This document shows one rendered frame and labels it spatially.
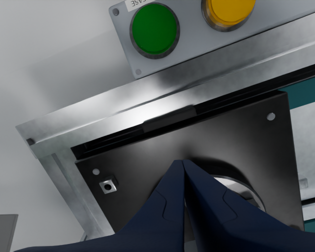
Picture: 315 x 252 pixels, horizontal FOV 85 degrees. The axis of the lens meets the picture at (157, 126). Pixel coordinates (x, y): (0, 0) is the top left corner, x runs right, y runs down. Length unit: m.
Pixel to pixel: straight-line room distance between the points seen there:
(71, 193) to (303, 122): 0.32
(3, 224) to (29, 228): 0.26
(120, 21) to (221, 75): 0.11
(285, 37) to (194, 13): 0.09
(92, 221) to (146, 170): 0.12
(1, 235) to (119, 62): 0.25
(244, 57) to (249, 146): 0.09
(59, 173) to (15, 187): 0.22
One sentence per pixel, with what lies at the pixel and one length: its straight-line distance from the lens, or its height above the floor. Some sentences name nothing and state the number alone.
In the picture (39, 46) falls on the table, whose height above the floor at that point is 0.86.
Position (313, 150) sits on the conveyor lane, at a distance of 0.33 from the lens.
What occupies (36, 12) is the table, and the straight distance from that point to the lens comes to 0.34.
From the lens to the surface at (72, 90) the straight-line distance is 0.32.
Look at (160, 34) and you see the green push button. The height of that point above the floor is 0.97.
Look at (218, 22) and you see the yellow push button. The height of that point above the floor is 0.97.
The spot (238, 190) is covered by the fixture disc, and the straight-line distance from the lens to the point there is 0.21.
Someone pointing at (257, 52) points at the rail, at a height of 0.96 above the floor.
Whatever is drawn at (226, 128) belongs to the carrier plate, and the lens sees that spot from 0.19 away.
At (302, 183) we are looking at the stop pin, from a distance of 0.28.
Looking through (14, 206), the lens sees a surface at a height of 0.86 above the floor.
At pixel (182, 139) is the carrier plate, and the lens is 0.19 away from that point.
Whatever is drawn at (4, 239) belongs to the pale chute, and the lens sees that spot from 0.27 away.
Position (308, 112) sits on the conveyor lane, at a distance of 0.30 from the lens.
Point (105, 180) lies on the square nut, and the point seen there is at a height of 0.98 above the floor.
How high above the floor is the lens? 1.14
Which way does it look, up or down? 72 degrees down
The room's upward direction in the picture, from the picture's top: 176 degrees counter-clockwise
